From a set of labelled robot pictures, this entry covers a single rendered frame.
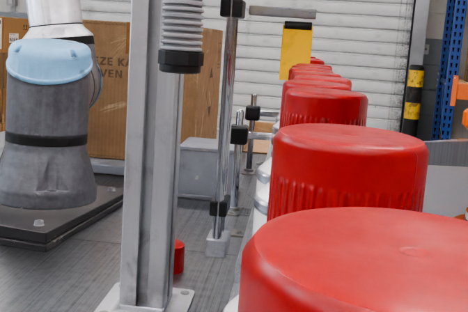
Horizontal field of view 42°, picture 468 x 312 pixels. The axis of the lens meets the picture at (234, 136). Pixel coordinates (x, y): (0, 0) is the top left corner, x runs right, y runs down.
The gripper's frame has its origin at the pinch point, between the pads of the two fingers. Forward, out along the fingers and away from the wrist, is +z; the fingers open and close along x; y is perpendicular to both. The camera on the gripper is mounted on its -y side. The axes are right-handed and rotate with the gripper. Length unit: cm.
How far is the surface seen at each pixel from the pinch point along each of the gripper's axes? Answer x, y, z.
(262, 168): 77, 47, -41
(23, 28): -338, 91, 140
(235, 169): 29.1, 39.4, 4.8
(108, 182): 12, 59, 12
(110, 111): -3, 54, 8
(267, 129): -32, 15, 54
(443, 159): 85, 43, -45
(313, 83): 77, 44, -44
